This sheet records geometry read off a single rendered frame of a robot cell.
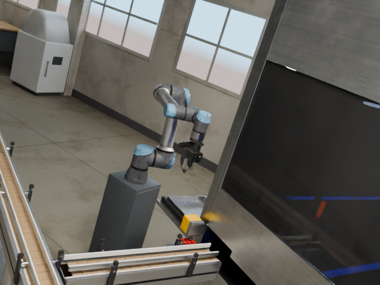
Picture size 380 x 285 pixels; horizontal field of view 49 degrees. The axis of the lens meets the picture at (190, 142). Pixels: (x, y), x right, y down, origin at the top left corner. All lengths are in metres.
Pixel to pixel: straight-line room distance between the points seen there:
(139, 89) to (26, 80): 1.80
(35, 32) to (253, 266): 5.67
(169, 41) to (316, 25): 4.49
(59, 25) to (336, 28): 5.69
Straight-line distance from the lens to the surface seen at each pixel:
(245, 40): 5.35
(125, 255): 1.72
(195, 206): 2.39
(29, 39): 6.87
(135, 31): 6.35
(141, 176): 2.65
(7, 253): 1.72
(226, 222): 1.83
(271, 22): 1.76
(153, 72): 6.11
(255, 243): 1.71
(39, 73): 6.71
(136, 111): 6.31
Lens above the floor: 1.89
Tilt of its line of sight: 17 degrees down
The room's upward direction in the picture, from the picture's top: 18 degrees clockwise
